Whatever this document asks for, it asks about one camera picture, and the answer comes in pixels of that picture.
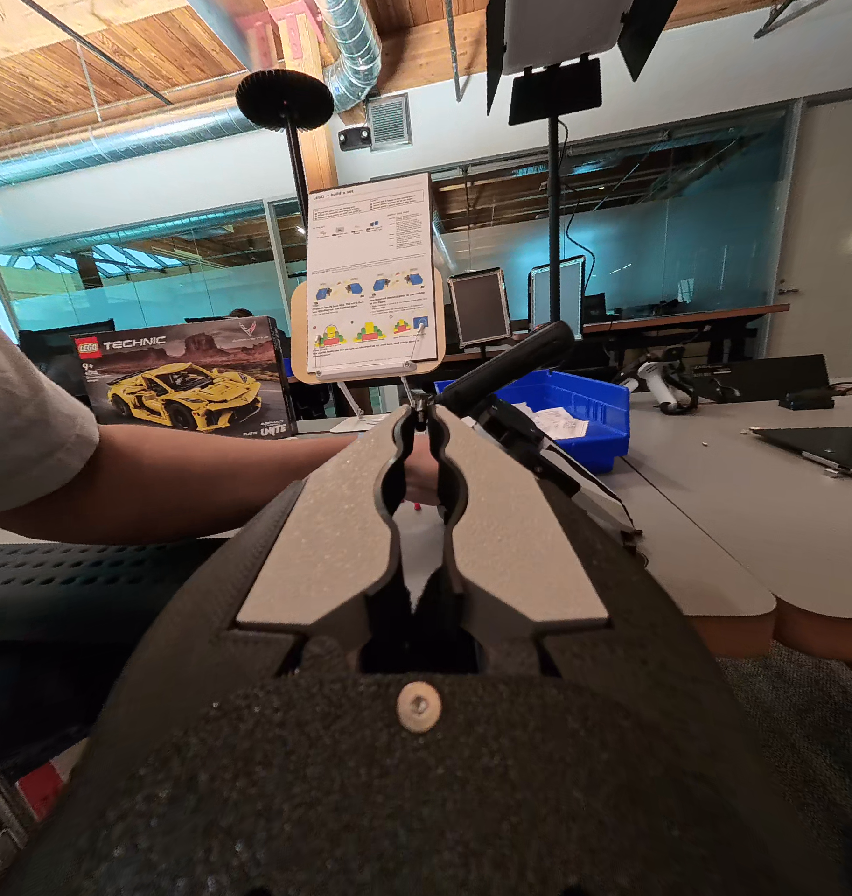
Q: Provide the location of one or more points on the silver ventilation duct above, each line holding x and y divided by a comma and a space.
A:
118, 143

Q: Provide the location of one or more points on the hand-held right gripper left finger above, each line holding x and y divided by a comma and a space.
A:
321, 560

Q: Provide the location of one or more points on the short black lego pin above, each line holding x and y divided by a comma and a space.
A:
421, 413

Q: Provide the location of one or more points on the flat black tablet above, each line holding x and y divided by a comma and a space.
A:
818, 448

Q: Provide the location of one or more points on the black tripod pole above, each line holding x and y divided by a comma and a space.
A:
298, 175

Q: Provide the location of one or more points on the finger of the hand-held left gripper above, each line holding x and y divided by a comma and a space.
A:
594, 493

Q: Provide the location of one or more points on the black round ribbed disc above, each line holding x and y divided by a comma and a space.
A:
284, 98

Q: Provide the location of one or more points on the white document stand with sheet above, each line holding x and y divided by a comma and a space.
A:
298, 350

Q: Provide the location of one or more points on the black barn door light panel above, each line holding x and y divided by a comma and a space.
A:
559, 35

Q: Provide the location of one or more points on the person's left hand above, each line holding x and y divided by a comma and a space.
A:
420, 469

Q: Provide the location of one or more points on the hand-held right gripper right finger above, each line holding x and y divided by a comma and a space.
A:
531, 560

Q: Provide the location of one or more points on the framed dark tablet screen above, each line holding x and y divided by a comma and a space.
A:
478, 308
573, 294

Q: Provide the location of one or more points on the grey wall vent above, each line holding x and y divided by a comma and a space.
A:
389, 121

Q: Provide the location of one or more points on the white folding tablet stand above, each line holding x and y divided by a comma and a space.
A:
359, 420

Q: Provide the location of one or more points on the long wooden desk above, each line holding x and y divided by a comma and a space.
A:
678, 318

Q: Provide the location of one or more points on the black laptop case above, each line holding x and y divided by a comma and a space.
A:
762, 378

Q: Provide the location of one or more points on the grey door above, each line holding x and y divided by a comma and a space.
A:
832, 245

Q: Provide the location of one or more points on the black lego set box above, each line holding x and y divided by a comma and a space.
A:
188, 350

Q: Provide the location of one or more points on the small black box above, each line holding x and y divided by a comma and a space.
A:
807, 400

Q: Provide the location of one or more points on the black light stand pole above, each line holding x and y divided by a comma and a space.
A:
554, 210

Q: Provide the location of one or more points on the blue plastic bin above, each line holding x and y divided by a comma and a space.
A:
594, 413

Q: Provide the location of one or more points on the printed instruction sheet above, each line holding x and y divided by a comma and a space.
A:
370, 245

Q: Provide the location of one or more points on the wooden support column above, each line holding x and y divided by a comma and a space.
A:
321, 154

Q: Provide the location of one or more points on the white and black device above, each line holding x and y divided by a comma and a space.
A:
660, 385

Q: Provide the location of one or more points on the white printed paper sheet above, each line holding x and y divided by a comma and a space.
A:
559, 423

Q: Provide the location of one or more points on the person's left forearm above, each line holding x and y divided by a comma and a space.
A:
188, 483

